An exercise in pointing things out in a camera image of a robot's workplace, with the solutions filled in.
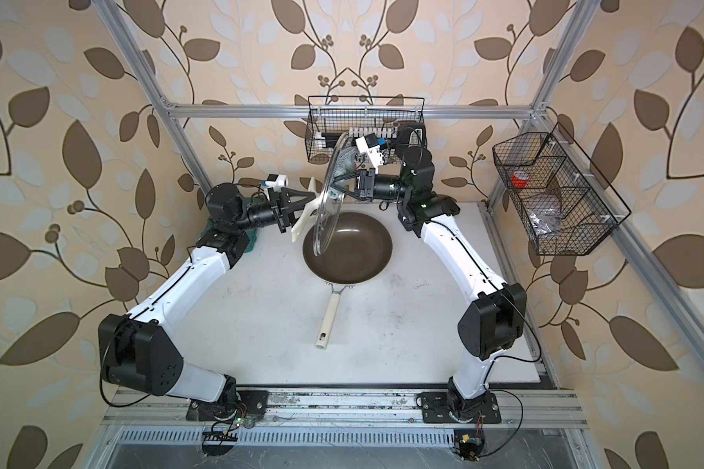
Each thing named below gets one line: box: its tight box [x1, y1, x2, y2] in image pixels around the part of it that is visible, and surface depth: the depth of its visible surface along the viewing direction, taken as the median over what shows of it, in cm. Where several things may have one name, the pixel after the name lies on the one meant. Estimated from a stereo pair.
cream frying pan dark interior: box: [302, 211, 394, 350], surface depth 101 cm
